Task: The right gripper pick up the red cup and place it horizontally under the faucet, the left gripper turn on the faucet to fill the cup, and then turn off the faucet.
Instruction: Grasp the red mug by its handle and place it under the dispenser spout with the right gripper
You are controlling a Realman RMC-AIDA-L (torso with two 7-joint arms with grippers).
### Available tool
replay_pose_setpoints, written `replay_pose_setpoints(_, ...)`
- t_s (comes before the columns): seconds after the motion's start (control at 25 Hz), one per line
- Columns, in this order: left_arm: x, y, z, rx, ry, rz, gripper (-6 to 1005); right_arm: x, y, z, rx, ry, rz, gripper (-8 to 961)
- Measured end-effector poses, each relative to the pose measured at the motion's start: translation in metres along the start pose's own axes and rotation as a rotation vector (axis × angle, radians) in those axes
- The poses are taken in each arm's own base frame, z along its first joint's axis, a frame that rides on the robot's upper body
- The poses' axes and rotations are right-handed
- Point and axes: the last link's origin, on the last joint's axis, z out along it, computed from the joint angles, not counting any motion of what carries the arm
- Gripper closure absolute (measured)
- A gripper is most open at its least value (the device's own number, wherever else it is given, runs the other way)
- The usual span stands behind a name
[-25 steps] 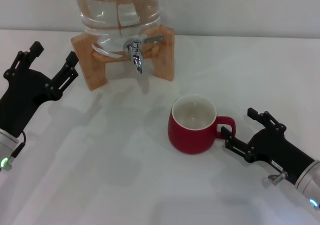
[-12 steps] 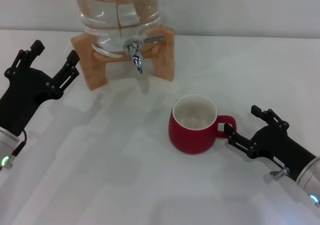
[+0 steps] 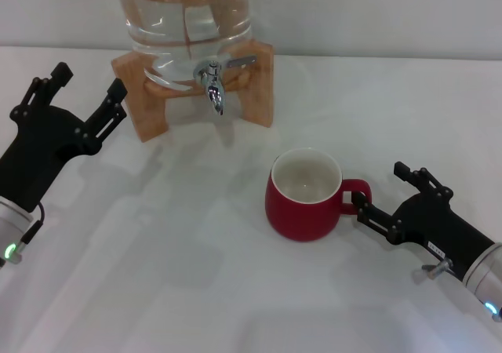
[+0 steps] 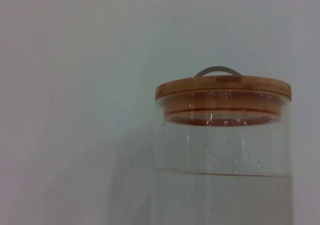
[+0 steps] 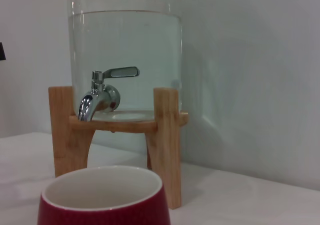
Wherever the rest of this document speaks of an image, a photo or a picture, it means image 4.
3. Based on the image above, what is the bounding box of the wooden jar lid with handle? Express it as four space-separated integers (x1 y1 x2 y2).
154 65 293 127

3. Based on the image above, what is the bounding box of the glass water dispenser jar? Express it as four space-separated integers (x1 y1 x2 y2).
152 94 293 225

